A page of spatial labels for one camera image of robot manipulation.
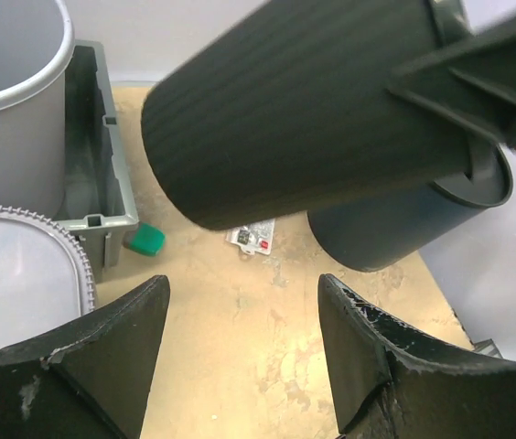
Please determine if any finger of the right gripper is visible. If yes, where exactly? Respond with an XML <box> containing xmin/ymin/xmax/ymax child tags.
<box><xmin>388</xmin><ymin>1</ymin><xmax>516</xmax><ymax>146</ymax></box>

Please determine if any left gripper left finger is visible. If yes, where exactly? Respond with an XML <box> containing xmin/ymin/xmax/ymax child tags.
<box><xmin>0</xmin><ymin>275</ymin><xmax>170</xmax><ymax>438</ymax></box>

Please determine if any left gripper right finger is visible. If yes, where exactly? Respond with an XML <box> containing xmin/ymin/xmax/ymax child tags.
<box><xmin>317</xmin><ymin>274</ymin><xmax>516</xmax><ymax>438</ymax></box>

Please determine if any grey ribbed square bin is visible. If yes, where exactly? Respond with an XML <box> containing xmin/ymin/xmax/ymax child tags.
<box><xmin>0</xmin><ymin>206</ymin><xmax>98</xmax><ymax>349</ymax></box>

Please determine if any dark blue round bin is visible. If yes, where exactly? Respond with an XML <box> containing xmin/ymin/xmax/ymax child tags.
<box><xmin>307</xmin><ymin>146</ymin><xmax>513</xmax><ymax>272</ymax></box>

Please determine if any black round bin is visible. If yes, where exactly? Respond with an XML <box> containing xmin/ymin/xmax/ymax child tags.
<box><xmin>141</xmin><ymin>1</ymin><xmax>469</xmax><ymax>230</ymax></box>

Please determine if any green small block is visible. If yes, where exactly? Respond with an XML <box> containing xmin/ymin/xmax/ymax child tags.
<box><xmin>123</xmin><ymin>222</ymin><xmax>166</xmax><ymax>257</ymax></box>

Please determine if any grey plastic crate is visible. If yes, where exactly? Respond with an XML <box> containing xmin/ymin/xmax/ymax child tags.
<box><xmin>55</xmin><ymin>40</ymin><xmax>139</xmax><ymax>283</ymax></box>

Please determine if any white ruler set package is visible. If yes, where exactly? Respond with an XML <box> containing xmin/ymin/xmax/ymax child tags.
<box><xmin>225</xmin><ymin>219</ymin><xmax>275</xmax><ymax>256</ymax></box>

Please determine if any light grey round bin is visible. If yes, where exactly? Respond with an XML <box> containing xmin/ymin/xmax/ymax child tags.
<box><xmin>0</xmin><ymin>0</ymin><xmax>75</xmax><ymax>216</ymax></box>

